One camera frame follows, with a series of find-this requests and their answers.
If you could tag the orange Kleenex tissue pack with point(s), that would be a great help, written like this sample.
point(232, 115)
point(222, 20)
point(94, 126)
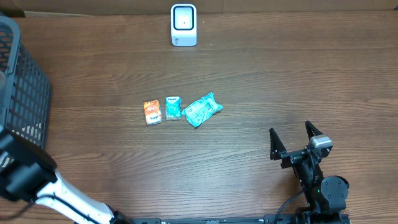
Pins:
point(152, 111)

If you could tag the dark grey mesh basket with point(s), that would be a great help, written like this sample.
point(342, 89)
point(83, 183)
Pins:
point(25, 88)

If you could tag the teal Kleenex tissue pack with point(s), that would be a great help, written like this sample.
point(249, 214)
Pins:
point(173, 108)

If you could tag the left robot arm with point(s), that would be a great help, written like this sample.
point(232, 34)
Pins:
point(33, 177)

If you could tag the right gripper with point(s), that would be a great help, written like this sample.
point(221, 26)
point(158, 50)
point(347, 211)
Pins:
point(278, 149)

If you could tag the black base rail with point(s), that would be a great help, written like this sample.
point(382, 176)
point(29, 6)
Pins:
point(211, 220)

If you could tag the teal wet wipes pack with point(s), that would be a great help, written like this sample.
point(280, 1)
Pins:
point(201, 110)

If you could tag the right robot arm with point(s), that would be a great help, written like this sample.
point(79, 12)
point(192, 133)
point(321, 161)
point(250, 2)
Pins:
point(325, 196)

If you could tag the white barcode scanner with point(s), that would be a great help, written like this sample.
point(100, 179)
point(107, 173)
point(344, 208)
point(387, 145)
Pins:
point(183, 25)

